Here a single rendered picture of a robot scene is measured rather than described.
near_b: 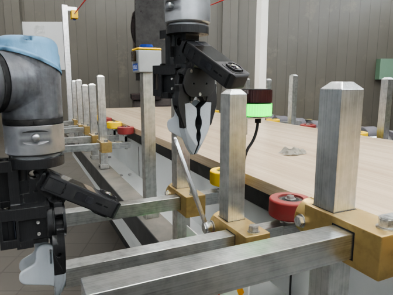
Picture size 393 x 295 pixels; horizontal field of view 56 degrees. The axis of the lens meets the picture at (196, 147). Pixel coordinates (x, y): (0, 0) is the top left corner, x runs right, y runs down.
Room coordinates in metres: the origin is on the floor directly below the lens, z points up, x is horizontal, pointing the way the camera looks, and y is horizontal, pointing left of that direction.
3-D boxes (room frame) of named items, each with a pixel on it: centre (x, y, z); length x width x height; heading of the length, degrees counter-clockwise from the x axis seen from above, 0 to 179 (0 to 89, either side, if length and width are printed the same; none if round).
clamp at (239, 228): (0.65, -0.08, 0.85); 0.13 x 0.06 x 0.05; 25
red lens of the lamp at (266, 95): (0.69, -0.11, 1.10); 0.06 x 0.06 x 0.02
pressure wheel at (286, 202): (0.68, -0.18, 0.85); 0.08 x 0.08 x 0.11
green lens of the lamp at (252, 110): (0.69, -0.11, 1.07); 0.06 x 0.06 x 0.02
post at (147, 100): (1.14, 0.15, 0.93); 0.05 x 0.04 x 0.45; 25
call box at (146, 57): (1.13, 0.15, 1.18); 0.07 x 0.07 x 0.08; 25
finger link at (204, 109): (0.65, 0.01, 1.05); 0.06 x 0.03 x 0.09; 45
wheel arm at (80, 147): (1.73, 0.53, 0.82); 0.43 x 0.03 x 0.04; 115
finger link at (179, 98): (0.61, 0.02, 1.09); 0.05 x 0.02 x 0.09; 135
